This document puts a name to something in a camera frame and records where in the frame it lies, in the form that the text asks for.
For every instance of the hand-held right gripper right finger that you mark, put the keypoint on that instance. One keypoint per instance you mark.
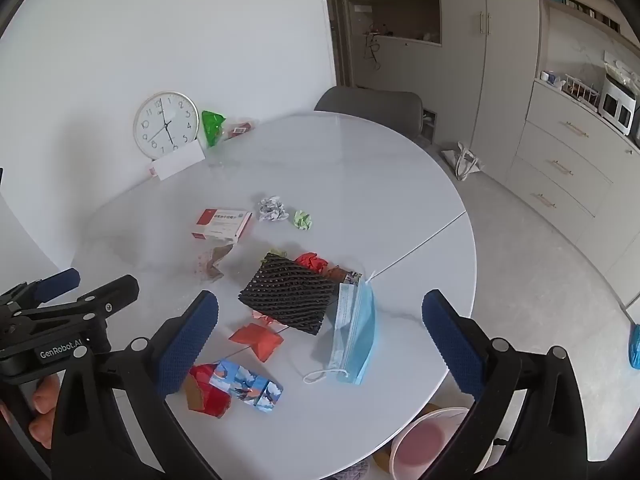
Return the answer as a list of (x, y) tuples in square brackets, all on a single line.
[(450, 345)]

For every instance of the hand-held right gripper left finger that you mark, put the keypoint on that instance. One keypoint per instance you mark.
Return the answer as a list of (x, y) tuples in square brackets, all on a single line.
[(190, 345)]

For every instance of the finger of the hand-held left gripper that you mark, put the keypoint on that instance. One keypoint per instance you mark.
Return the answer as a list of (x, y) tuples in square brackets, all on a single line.
[(57, 282), (117, 292)]

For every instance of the clear brown snack wrapper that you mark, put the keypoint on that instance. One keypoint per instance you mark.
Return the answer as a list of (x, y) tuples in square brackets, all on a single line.
[(216, 260)]

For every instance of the round plastic basin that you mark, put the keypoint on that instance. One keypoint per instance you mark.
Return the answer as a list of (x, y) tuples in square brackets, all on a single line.
[(420, 440)]

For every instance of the person's left hand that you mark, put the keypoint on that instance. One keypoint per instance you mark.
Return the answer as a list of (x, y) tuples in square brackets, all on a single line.
[(45, 395)]

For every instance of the shiny red wrapper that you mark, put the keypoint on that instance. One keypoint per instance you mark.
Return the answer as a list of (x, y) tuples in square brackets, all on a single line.
[(205, 395)]

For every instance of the orange red folded paper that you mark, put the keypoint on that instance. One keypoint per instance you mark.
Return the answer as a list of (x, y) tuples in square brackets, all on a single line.
[(257, 341)]

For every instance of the blue patterned carton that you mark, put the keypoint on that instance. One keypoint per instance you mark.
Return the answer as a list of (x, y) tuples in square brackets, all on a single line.
[(247, 385)]

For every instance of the pink paper scrap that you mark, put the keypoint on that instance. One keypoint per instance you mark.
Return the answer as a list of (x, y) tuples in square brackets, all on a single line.
[(261, 316)]

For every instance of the blue face mask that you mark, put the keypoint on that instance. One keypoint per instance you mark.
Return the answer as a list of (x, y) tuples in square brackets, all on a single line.
[(352, 330)]

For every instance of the black foam net sleeve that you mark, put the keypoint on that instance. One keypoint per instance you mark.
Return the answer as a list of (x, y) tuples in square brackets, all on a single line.
[(287, 295)]

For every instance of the red white medicine box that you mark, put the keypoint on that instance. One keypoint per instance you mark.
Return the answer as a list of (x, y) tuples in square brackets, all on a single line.
[(222, 222)]

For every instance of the olive green wrapper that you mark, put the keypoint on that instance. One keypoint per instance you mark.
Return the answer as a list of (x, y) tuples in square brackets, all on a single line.
[(278, 253)]

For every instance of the dark brown snack wrapper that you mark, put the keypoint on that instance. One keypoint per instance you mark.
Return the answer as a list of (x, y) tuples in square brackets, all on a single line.
[(342, 275)]

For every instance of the orange brown object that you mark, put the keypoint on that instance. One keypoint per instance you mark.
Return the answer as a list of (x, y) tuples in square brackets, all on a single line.
[(383, 459)]

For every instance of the white paper card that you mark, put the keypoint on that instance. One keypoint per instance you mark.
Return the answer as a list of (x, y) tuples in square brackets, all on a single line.
[(177, 162)]

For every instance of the red round snack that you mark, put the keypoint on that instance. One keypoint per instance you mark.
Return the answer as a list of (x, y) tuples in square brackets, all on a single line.
[(312, 262)]

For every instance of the small grey candy wrapper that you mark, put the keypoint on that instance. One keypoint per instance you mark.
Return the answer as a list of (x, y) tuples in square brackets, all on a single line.
[(272, 209)]

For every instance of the crumpled green paper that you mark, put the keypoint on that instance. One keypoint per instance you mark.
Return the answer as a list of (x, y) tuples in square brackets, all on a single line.
[(303, 220)]

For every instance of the beige tote bag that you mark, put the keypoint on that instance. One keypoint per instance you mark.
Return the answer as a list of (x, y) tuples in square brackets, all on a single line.
[(462, 160)]

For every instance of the green plastic bag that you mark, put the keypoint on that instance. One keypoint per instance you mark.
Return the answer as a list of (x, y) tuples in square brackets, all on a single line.
[(212, 127)]

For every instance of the red snack packet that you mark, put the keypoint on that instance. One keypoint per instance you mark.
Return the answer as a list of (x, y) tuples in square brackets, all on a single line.
[(239, 130)]

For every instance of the beige drawer cabinet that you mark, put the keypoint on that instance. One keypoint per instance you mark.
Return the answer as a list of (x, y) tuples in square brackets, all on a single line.
[(565, 160)]

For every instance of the grey chair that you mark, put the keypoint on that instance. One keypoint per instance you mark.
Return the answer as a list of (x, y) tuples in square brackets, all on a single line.
[(370, 105)]

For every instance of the tall beige wardrobe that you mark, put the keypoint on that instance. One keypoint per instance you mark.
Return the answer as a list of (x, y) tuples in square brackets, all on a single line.
[(500, 60)]

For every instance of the white toaster oven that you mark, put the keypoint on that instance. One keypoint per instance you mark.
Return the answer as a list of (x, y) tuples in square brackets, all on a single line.
[(617, 105)]

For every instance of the upper shelf with books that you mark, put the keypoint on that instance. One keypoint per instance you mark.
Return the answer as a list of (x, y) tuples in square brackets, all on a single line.
[(575, 7)]

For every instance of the white round wall clock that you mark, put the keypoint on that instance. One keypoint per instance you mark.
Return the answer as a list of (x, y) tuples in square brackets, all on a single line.
[(160, 120)]

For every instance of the wall niche shelf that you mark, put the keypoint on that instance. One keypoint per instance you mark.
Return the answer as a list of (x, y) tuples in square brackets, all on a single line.
[(400, 17)]

